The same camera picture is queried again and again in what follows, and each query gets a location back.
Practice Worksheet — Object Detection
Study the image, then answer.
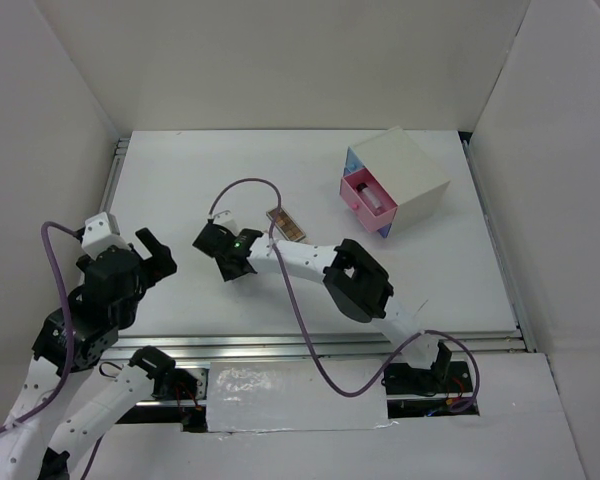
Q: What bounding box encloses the small bottle black cap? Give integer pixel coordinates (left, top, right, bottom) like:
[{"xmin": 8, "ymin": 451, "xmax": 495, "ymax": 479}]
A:
[{"xmin": 356, "ymin": 182, "xmax": 385, "ymax": 215}]

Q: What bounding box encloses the pink drawer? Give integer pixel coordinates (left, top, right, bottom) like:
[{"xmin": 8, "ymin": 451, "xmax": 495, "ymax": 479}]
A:
[{"xmin": 339, "ymin": 168, "xmax": 398, "ymax": 238}]

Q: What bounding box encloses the light blue drawer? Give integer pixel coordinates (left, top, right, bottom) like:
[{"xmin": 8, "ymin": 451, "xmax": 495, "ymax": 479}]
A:
[{"xmin": 343, "ymin": 147, "xmax": 364, "ymax": 176}]

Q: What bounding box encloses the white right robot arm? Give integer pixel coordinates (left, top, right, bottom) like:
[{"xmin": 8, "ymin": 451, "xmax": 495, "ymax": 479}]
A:
[{"xmin": 193, "ymin": 221, "xmax": 451, "ymax": 398}]

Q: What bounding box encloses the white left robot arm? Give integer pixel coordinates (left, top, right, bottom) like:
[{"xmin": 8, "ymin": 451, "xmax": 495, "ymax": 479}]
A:
[{"xmin": 0, "ymin": 220, "xmax": 195, "ymax": 479}]

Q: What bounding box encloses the long brown eyeshadow palette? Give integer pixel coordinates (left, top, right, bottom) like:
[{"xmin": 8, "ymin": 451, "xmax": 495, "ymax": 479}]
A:
[{"xmin": 266, "ymin": 207, "xmax": 307, "ymax": 243}]

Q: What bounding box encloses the white front cover board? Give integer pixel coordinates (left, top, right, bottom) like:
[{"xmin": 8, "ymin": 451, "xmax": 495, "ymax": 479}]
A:
[{"xmin": 206, "ymin": 360, "xmax": 390, "ymax": 433}]

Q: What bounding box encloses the purple-blue drawer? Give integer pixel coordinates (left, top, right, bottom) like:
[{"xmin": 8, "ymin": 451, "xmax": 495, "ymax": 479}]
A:
[{"xmin": 377, "ymin": 223, "xmax": 392, "ymax": 238}]

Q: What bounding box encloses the white drawer cabinet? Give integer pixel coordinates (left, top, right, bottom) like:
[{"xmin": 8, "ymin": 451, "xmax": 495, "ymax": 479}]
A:
[{"xmin": 348, "ymin": 127, "xmax": 450, "ymax": 236}]

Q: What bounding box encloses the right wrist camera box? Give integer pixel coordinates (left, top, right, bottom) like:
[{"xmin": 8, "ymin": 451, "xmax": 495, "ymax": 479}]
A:
[{"xmin": 208, "ymin": 210, "xmax": 238, "ymax": 235}]

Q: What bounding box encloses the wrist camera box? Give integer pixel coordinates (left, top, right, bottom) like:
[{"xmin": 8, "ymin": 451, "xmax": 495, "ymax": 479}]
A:
[
  {"xmin": 81, "ymin": 212, "xmax": 120, "ymax": 259},
  {"xmin": 208, "ymin": 210, "xmax": 238, "ymax": 235}
]

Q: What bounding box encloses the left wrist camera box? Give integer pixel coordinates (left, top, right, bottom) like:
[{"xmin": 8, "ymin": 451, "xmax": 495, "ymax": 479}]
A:
[{"xmin": 81, "ymin": 212, "xmax": 120, "ymax": 259}]

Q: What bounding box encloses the aluminium frame rail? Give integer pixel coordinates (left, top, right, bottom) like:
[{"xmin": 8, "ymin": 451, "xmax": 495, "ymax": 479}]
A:
[{"xmin": 102, "ymin": 130, "xmax": 526, "ymax": 363}]

